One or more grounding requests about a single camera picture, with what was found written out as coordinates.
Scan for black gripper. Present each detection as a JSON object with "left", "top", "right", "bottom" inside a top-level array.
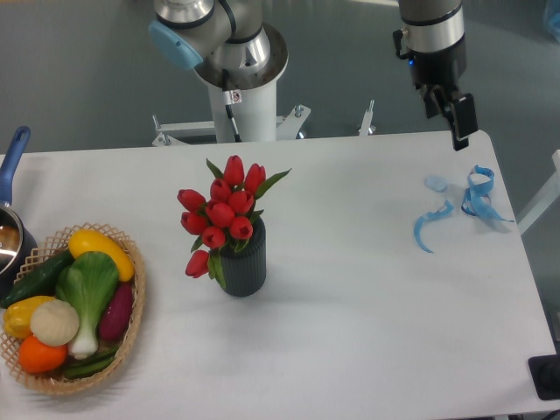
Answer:
[{"left": 393, "top": 30, "right": 478, "bottom": 151}]

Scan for red tulip bouquet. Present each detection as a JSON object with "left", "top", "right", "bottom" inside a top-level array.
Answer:
[{"left": 177, "top": 155, "right": 290, "bottom": 289}]

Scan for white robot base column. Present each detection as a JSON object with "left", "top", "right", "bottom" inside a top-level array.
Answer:
[{"left": 207, "top": 81, "right": 277, "bottom": 144}]

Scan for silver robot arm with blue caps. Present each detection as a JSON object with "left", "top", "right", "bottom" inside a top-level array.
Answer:
[{"left": 149, "top": 1, "right": 288, "bottom": 91}]

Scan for dark grey ribbed vase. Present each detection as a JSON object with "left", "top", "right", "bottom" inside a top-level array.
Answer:
[{"left": 220, "top": 218, "right": 267, "bottom": 298}]

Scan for pale blue tape scrap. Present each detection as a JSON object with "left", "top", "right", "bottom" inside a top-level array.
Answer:
[{"left": 424, "top": 175, "right": 448, "bottom": 193}]

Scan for tangled blue tape piece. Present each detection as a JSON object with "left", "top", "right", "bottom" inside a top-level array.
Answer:
[{"left": 461, "top": 165, "right": 514, "bottom": 225}]

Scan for curled blue tape strip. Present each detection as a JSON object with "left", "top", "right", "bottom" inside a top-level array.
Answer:
[{"left": 413, "top": 200, "right": 455, "bottom": 254}]

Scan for black device at table edge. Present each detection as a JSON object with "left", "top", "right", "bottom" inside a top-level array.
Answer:
[{"left": 528, "top": 354, "right": 559, "bottom": 401}]

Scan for purple sweet potato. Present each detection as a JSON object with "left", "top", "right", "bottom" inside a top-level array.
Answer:
[{"left": 98, "top": 283, "right": 134, "bottom": 342}]

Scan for green bok choy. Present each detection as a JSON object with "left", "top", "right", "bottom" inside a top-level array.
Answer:
[{"left": 55, "top": 251, "right": 119, "bottom": 360}]

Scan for green cucumber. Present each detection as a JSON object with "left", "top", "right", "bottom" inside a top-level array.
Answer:
[{"left": 1, "top": 249, "right": 74, "bottom": 309}]

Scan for white garlic bulb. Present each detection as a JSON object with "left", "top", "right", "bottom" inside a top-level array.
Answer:
[{"left": 30, "top": 299, "right": 80, "bottom": 347}]

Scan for green bean pods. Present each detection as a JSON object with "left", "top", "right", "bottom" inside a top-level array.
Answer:
[{"left": 62, "top": 346, "right": 117, "bottom": 380}]

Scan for woven wicker basket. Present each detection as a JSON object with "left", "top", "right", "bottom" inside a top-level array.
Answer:
[{"left": 1, "top": 222, "right": 146, "bottom": 396}]

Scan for yellow bell pepper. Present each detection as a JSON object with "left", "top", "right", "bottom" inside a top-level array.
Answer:
[{"left": 3, "top": 296, "right": 55, "bottom": 340}]

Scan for orange fruit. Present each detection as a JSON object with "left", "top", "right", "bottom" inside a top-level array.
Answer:
[{"left": 18, "top": 335, "right": 67, "bottom": 374}]

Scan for white frame at right edge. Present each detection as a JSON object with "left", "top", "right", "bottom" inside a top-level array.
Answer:
[{"left": 517, "top": 150, "right": 559, "bottom": 235}]

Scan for white metal stand frame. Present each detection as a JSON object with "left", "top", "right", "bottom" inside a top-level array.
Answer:
[{"left": 151, "top": 99, "right": 376, "bottom": 147}]

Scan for black cable on column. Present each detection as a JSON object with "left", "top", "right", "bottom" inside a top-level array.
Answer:
[{"left": 220, "top": 67, "right": 243, "bottom": 144}]

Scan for blue handled saucepan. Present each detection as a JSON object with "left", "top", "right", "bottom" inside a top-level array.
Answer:
[{"left": 1, "top": 126, "right": 37, "bottom": 298}]

